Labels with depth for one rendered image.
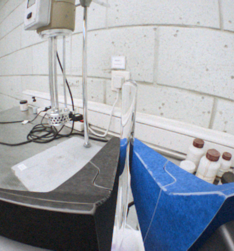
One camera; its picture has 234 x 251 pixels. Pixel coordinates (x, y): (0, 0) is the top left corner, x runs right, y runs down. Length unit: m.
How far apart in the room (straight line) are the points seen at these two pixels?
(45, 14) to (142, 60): 0.38
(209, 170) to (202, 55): 0.35
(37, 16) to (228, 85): 0.55
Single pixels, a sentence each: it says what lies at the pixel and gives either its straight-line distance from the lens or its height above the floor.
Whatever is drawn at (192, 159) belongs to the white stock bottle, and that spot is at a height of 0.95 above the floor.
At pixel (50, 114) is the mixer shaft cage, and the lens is 0.44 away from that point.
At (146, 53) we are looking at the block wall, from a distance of 0.61.
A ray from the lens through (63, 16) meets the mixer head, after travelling 0.41.
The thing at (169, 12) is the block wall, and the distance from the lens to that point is 0.61.
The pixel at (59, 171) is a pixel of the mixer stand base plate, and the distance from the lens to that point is 0.49.
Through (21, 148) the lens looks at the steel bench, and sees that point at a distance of 0.67.
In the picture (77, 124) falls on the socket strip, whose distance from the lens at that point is 0.73.
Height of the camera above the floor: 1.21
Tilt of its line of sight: 22 degrees down
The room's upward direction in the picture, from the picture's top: 2 degrees clockwise
